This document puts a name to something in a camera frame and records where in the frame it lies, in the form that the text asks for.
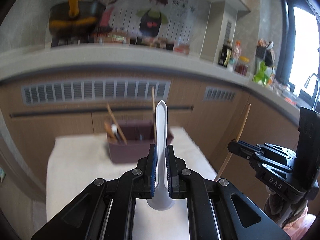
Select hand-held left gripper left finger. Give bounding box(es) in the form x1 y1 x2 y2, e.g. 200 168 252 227
31 144 158 240

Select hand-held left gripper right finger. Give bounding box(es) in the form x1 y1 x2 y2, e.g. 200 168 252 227
165 144 290 240

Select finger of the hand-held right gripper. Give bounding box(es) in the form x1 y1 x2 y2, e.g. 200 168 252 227
236 140 270 155
227 141 266 167

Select light wooden chopstick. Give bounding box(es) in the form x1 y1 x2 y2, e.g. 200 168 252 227
107 103 125 144
214 103 251 181
151 87 157 140
111 116 127 145

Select brown plastic utensil holder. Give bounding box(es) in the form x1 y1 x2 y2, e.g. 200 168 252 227
106 121 174 164

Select white plastic spoon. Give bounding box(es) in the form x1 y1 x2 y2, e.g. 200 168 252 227
146 100 175 210

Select wooden spoon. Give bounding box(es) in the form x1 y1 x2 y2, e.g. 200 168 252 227
104 122 117 142

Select short grey vent grille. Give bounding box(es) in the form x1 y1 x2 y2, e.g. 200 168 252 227
203 86 237 102

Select pink clothing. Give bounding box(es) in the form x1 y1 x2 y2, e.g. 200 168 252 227
282 205 317 233

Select metal sink faucet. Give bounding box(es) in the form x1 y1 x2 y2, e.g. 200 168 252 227
304 74 320 110

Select green plastic bag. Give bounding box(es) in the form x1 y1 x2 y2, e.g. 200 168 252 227
252 61 275 87

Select white fringed cloth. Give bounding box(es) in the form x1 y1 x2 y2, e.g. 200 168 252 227
46 127 218 240

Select yellow-lidded jar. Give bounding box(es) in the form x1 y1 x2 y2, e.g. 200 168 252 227
234 56 250 75

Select hanging patterned cloth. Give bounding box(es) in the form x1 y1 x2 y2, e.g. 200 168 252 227
265 49 276 67

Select dark sauce bottle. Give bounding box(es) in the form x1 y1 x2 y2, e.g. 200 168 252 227
218 45 232 67

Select orange-capped clear bottle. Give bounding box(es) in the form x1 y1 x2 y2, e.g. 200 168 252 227
231 41 242 67

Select long grey vent grille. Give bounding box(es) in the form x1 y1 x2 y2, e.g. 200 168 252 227
21 80 172 105

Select window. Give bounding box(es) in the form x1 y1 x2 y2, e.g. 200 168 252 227
280 0 320 110

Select beige stone countertop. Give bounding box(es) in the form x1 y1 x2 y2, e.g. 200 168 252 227
0 44 308 117

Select boxed column with vent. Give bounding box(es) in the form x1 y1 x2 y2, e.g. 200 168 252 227
200 1 238 63

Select blurred brown packets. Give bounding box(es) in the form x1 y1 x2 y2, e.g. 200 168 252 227
90 31 190 54

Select black wall utensil rack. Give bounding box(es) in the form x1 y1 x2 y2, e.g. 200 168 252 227
256 45 267 60

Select cartoon couple wall poster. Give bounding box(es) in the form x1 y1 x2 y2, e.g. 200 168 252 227
92 0 210 43

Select black frying pan yellow handle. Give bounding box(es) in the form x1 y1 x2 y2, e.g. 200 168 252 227
49 1 105 37

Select black pot yellow handle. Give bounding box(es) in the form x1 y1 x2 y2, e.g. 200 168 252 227
66 0 105 18

